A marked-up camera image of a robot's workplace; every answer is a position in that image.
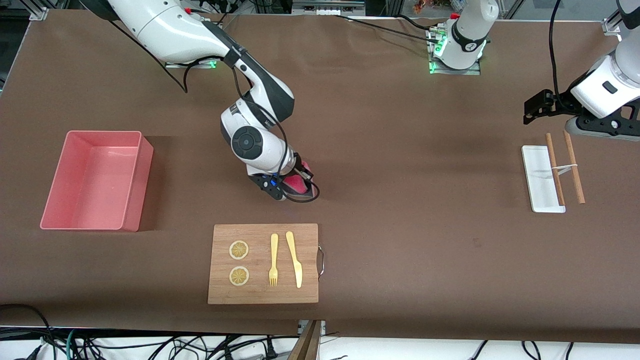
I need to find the grey metal box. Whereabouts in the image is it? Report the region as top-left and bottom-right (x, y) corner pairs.
(292, 0), (366, 15)

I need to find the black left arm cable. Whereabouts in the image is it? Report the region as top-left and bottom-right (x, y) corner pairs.
(548, 0), (576, 113)

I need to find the pink plastic bin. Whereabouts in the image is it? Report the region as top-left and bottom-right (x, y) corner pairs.
(40, 130), (155, 233)

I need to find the black cable on table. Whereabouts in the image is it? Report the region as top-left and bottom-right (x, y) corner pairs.
(332, 14), (443, 43)

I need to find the yellow plastic fork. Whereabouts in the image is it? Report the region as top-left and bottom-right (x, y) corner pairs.
(268, 233), (279, 288)

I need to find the black cable tangle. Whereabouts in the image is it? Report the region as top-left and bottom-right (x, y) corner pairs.
(75, 334), (281, 360)

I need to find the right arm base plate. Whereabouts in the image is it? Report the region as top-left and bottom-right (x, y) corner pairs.
(165, 57), (217, 69)

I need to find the thick black cable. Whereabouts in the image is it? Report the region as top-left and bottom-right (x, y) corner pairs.
(0, 303), (58, 360)

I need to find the yellow plastic knife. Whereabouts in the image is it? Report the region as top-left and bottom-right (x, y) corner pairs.
(285, 230), (304, 289)

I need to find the wooden rod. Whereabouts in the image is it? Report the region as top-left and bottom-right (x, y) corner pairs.
(544, 132), (566, 207)
(562, 129), (586, 205)

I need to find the wooden cutting board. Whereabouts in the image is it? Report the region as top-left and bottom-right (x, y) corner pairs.
(207, 223), (320, 305)

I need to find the brown wooden plank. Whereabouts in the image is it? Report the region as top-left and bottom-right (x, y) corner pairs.
(287, 320), (323, 360)

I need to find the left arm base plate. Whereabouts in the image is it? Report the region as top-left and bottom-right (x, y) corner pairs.
(429, 25), (482, 76)

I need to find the white rectangular tray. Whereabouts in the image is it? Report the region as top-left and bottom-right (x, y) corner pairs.
(521, 145), (567, 214)

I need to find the red cloth with grey edging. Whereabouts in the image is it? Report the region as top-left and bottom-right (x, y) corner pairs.
(281, 159), (312, 196)

